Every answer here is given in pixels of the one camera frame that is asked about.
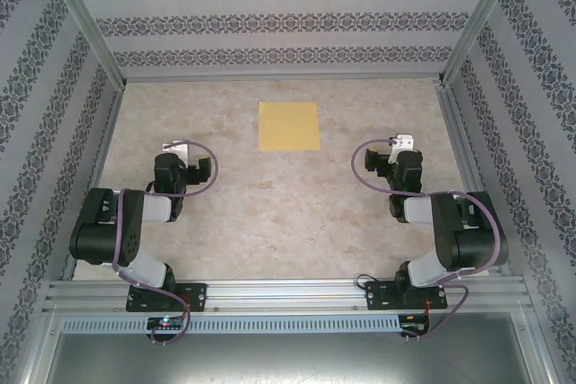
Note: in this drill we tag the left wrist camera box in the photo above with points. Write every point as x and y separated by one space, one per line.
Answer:
176 149

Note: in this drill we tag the small circuit board green light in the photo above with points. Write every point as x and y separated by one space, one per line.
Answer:
164 323

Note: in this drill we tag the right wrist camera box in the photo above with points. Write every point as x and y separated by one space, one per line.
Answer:
402 141

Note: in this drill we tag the small circuit board with pins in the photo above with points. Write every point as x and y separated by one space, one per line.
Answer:
411 325

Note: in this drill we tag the yellow cloth square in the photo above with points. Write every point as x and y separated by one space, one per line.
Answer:
289 126

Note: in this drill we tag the aluminium mounting rail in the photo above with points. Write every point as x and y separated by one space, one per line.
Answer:
288 294

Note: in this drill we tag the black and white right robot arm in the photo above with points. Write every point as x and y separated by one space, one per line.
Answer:
450 231

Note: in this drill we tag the grey sheet metal panel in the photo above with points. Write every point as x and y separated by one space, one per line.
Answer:
288 361

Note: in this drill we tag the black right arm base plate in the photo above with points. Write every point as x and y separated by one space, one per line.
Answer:
378 296

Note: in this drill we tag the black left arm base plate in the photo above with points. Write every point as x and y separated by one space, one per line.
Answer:
195 294

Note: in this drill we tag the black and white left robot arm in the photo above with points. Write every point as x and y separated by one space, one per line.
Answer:
135 231

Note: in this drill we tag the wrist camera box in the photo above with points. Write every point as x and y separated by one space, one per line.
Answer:
176 149
402 141

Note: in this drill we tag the aluminium frame post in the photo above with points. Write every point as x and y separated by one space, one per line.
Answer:
479 20
84 20

